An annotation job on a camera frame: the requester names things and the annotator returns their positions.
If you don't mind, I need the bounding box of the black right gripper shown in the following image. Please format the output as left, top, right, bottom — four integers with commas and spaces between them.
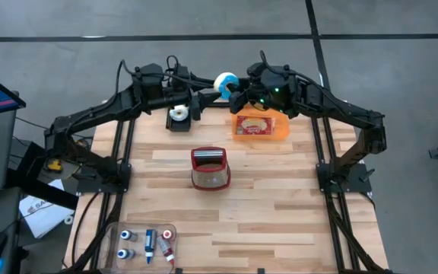
228, 62, 293, 116

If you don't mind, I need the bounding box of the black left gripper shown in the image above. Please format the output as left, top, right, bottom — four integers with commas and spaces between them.
163, 64, 221, 121

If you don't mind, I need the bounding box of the blue frosted toy donut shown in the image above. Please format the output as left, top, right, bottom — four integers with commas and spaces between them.
213, 72, 240, 101

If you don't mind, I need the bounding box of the white frosted toy donut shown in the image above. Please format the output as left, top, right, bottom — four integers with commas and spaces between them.
168, 105, 190, 123

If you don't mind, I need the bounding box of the red cookie box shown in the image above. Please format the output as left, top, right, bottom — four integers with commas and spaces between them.
236, 116, 274, 136

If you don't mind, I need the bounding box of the red marker tube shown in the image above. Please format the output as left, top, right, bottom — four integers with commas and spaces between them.
157, 235, 176, 266

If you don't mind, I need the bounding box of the blue-tip glue bottle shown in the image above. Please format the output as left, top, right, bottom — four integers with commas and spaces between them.
144, 228, 157, 265

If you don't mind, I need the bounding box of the small black plastic tray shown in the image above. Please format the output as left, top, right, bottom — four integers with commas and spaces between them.
166, 106, 193, 133

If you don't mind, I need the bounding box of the orange translucent bin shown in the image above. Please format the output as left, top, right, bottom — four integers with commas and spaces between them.
230, 104, 291, 142

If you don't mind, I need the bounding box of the red steel box grater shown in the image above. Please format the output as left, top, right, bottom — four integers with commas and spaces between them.
190, 146, 232, 192

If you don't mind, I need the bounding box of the small yellow tool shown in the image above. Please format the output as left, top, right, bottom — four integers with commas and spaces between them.
46, 158, 63, 173

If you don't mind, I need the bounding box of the clear plastic container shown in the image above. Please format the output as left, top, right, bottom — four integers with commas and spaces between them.
97, 221, 178, 274

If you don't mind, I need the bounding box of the white paper booklet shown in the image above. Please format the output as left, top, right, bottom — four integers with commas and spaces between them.
18, 178, 76, 239

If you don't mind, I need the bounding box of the black aluminium table frame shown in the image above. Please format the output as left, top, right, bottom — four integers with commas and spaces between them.
89, 99, 391, 274

